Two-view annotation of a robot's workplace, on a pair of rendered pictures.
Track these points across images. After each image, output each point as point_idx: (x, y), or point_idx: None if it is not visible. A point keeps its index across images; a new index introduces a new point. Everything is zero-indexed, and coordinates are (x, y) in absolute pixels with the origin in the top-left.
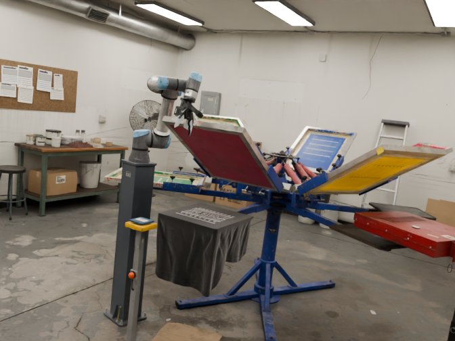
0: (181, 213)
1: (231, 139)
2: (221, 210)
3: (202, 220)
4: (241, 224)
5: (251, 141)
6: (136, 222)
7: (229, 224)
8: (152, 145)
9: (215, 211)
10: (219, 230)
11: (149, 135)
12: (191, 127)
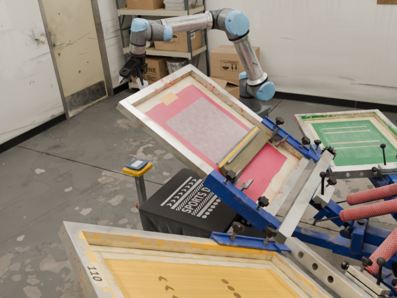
0: (191, 180)
1: (148, 113)
2: None
3: (170, 196)
4: (189, 229)
5: (142, 124)
6: (129, 162)
7: (162, 216)
8: (248, 93)
9: (221, 201)
10: (141, 211)
11: (246, 80)
12: (141, 86)
